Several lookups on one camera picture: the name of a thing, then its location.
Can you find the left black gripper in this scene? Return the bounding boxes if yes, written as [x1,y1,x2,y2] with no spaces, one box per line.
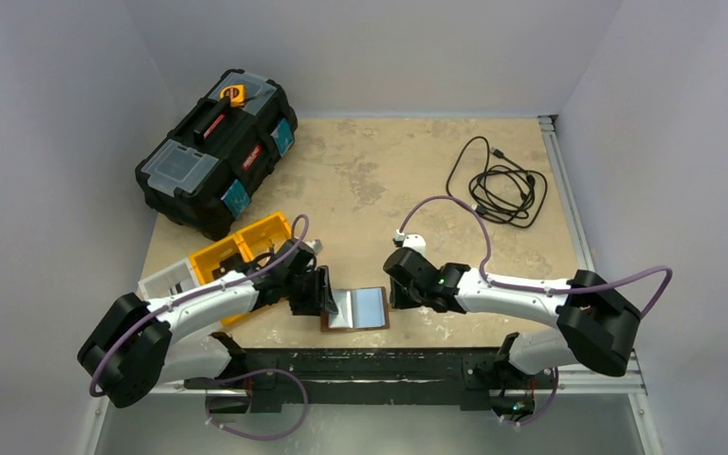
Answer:
[282,264,337,316]

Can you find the brown leather card holder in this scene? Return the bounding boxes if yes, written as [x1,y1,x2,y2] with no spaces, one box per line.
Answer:
[320,287,390,333]

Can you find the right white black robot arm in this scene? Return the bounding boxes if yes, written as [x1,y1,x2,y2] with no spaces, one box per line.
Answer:
[383,246,642,386]

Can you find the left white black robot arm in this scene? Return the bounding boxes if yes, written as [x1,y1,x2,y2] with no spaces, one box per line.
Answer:
[77,239,336,409]

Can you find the yellow plastic divided bin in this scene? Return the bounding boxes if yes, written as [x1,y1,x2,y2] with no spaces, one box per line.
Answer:
[188,211,294,328]

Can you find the black plastic toolbox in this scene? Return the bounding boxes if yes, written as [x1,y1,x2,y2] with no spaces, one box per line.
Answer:
[135,68,298,241]

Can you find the orange tape measure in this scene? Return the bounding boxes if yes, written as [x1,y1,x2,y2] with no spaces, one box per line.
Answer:
[219,84,247,108]

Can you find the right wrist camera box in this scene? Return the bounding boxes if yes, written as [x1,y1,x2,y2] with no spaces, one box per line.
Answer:
[392,230,427,255]

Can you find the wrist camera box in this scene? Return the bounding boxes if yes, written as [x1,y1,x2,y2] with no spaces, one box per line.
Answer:
[392,230,427,255]
[306,239,323,255]

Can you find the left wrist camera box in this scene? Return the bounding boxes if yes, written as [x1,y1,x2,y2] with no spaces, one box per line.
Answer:
[306,239,323,255]

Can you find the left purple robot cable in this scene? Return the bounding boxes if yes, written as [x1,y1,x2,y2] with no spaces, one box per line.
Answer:
[88,213,311,442]

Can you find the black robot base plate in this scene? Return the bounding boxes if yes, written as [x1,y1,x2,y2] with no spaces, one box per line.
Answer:
[184,348,555,416]

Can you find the black coiled usb cable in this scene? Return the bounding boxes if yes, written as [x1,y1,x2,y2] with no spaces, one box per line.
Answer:
[445,135,549,229]

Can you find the aluminium right side rail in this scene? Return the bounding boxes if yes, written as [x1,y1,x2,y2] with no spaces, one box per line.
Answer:
[537,117,598,278]

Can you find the aluminium front frame rail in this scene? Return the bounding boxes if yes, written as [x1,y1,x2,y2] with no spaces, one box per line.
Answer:
[90,350,647,397]

